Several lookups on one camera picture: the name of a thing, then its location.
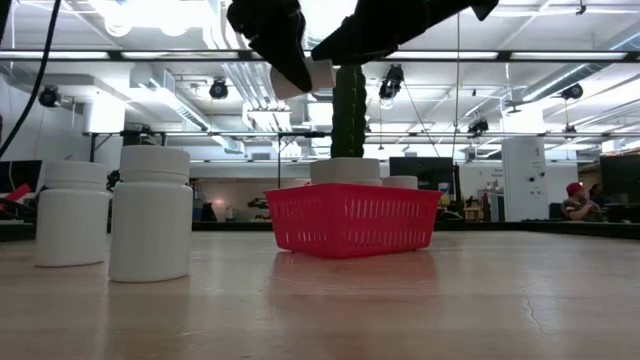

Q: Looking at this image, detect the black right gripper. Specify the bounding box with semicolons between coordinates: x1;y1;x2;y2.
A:
309;0;501;67

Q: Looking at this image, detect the red plastic basket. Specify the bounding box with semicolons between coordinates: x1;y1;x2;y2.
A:
264;181;444;260

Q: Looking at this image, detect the black ceiling spotlight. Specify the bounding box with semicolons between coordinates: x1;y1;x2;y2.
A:
208;78;231;102
560;81;585;102
466;116;491;137
38;84;62;109
377;64;406;102

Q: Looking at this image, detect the black monitor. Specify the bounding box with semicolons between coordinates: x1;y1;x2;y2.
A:
0;159;46;194
598;153;640;204
388;155;456;193

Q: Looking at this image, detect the person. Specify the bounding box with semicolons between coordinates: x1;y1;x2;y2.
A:
559;180;604;223

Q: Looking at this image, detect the red object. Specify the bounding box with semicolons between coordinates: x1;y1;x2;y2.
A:
0;182;33;212

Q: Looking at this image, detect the black hanging cable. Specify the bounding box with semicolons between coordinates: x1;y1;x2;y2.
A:
0;0;63;159

